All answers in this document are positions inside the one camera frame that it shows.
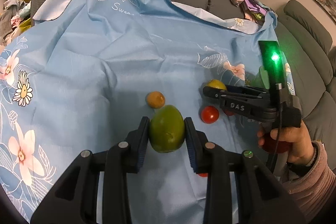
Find large green mango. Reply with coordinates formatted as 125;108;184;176
149;105;185;153

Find pink knit sleeve forearm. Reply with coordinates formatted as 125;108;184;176
282;141;335;223

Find person right hand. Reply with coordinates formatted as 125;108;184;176
270;120;315;165

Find red tomato front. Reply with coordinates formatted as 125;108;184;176
198;173;208;177

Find red tomato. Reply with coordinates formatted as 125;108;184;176
198;173;208;177
201;106;219;124

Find red tomato middle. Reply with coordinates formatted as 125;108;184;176
201;106;219;124

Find brown longan upper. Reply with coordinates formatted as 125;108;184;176
146;91;165;109

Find grey sofa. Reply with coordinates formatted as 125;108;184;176
23;0;335;157

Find purple cloth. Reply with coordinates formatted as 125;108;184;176
242;0;270;21

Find light blue floral cloth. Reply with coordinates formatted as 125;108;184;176
0;0;296;224

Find pile of clothes left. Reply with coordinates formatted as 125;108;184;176
1;0;32;46

